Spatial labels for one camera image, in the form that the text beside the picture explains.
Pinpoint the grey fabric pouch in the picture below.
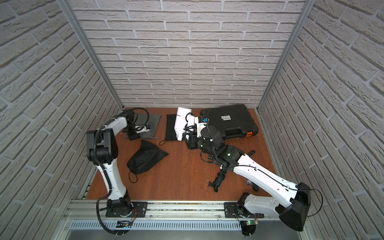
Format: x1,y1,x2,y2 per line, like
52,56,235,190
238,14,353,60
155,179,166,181
133,113,161,140

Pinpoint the white hair dryer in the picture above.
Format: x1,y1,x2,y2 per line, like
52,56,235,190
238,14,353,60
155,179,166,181
174,107,196,141

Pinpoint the black printed drawstring pouch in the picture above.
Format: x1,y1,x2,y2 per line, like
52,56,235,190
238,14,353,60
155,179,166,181
127,140,169,184

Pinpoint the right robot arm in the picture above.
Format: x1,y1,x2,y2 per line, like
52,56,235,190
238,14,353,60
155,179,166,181
177,126,313,232

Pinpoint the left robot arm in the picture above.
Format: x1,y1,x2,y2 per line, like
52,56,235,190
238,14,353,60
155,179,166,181
86,108,148,236

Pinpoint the black fabric pouch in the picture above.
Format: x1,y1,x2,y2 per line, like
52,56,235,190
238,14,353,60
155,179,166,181
159,114,178,146

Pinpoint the black plastic tool case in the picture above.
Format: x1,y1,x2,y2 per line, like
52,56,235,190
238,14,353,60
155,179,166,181
200,104,259,139

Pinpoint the small black adapter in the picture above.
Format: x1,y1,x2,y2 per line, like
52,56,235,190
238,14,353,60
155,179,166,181
246,180,259,192

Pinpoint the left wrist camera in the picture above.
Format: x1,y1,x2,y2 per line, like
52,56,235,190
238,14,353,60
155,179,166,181
134,123,151,134

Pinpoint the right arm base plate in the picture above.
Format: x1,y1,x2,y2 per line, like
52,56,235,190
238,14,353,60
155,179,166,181
224,202,265,219

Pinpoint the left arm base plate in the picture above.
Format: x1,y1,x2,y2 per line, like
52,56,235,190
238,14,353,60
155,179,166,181
106,202,148,218

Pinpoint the aluminium rail frame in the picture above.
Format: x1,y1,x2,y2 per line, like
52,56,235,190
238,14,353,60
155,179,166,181
57,197,281,234

